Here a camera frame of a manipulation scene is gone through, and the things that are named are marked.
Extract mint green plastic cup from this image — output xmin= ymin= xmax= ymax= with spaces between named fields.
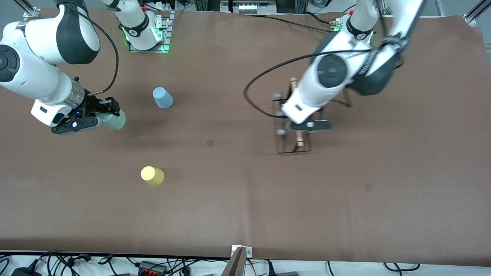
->
xmin=101 ymin=109 xmax=127 ymax=131

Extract yellow plastic cup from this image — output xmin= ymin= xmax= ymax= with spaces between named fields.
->
xmin=140 ymin=166 xmax=165 ymax=187

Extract black wire cup holder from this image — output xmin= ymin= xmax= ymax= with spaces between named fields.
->
xmin=272 ymin=77 xmax=313 ymax=155

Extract light blue plastic cup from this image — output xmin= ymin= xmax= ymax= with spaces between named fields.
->
xmin=152 ymin=87 xmax=174 ymax=109

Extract brown table mat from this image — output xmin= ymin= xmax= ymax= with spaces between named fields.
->
xmin=0 ymin=8 xmax=491 ymax=267

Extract black box orange connectors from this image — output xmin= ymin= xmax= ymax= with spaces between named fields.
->
xmin=137 ymin=261 xmax=168 ymax=275

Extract white terminal block device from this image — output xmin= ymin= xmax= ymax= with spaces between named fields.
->
xmin=232 ymin=0 xmax=277 ymax=14

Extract black power adapter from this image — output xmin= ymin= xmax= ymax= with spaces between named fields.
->
xmin=11 ymin=267 xmax=42 ymax=276

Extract grey mounting beam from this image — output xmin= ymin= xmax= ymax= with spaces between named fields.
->
xmin=222 ymin=246 xmax=248 ymax=276

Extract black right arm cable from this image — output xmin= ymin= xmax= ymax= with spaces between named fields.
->
xmin=67 ymin=2 xmax=119 ymax=96

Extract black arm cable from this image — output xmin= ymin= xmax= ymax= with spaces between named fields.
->
xmin=67 ymin=2 xmax=119 ymax=96
xmin=244 ymin=46 xmax=384 ymax=118

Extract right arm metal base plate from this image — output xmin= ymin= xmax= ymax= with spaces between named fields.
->
xmin=129 ymin=11 xmax=173 ymax=53

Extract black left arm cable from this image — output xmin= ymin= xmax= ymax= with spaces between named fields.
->
xmin=244 ymin=46 xmax=384 ymax=118

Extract metal bracket plate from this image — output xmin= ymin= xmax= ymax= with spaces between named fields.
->
xmin=231 ymin=245 xmax=253 ymax=258

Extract long black base cable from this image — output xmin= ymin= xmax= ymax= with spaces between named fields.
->
xmin=245 ymin=13 xmax=335 ymax=33

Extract short black base cable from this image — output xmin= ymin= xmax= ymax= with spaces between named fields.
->
xmin=303 ymin=11 xmax=333 ymax=25

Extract black looped floor cable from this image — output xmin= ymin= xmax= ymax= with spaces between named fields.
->
xmin=384 ymin=262 xmax=421 ymax=273

